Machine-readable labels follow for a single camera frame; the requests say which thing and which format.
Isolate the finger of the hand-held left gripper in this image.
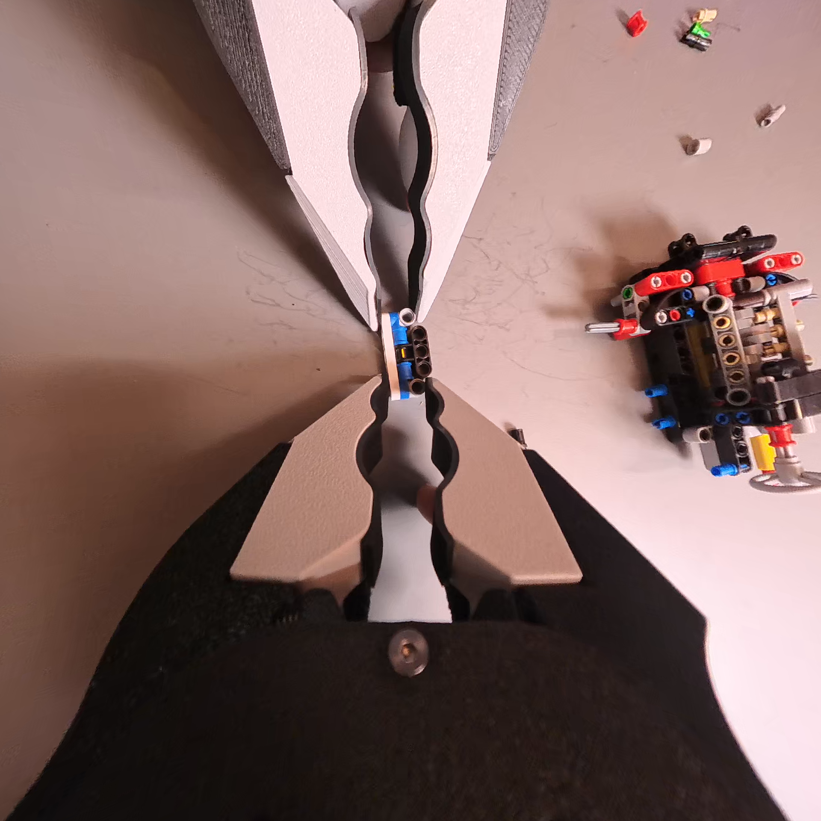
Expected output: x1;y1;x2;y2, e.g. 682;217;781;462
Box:
247;0;386;332
398;0;511;325

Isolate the partly built lego car chassis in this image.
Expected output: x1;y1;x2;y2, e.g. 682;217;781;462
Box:
585;224;821;495

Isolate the white four-hole lego beam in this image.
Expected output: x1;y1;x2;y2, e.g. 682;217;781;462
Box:
380;312;413;402

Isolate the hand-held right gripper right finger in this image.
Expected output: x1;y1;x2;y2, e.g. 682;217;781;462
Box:
423;377;585;607

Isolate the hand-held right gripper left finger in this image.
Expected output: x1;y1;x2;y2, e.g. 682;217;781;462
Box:
230;375;391;607

